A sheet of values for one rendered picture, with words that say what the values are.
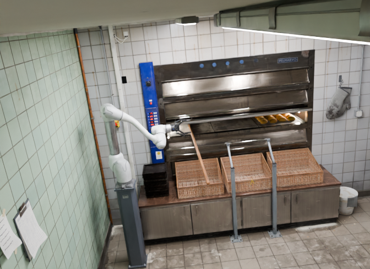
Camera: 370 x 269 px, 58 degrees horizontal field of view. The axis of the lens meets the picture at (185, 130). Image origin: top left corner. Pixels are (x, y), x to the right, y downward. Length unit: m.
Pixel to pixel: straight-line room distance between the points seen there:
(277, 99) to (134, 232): 2.32
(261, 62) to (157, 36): 1.28
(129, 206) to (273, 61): 2.37
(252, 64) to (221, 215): 1.85
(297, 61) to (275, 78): 0.33
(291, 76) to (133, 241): 2.67
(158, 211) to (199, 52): 1.93
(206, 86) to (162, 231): 1.83
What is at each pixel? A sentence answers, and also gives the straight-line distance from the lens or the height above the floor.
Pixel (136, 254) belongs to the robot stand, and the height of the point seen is 0.17.
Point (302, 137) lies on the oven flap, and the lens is 4.56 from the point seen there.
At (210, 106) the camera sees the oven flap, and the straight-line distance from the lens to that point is 4.12.
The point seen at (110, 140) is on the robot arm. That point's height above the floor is 1.46.
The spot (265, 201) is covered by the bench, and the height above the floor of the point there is 0.45.
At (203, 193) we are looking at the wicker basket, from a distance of 3.98.
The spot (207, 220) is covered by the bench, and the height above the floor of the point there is 0.28.
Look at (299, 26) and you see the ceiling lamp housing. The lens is 0.48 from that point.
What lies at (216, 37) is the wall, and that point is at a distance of 4.00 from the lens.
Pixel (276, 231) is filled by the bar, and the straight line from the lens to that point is 4.35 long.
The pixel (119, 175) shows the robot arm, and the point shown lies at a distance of 3.46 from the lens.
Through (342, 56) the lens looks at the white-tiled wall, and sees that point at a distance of 4.52.
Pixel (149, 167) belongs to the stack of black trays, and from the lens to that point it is 4.12.
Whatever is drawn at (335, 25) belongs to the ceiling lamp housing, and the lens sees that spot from 0.39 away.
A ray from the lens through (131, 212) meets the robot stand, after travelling 3.64.
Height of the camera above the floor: 2.59
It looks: 19 degrees down
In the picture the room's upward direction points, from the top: 5 degrees counter-clockwise
